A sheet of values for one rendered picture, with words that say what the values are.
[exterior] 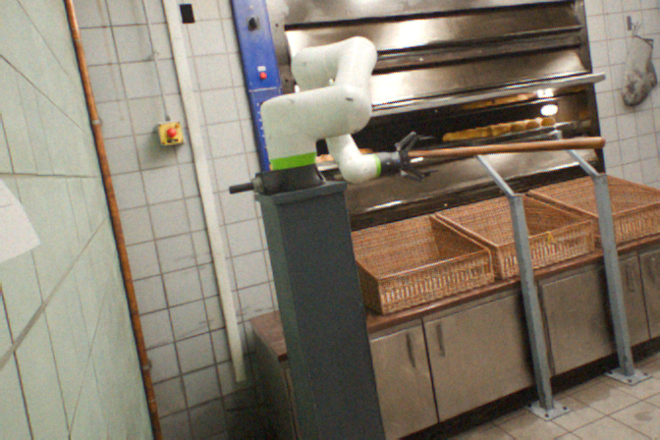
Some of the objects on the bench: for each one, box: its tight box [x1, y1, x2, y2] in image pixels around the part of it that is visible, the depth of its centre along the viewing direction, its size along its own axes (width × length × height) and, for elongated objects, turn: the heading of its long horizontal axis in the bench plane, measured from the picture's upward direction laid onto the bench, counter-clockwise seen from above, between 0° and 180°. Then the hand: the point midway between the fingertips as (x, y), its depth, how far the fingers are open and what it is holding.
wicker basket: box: [352, 214, 494, 316], centre depth 239 cm, size 49×56×28 cm
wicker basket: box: [434, 193, 595, 279], centre depth 259 cm, size 49×56×28 cm
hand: (431, 154), depth 210 cm, fingers open, 13 cm apart
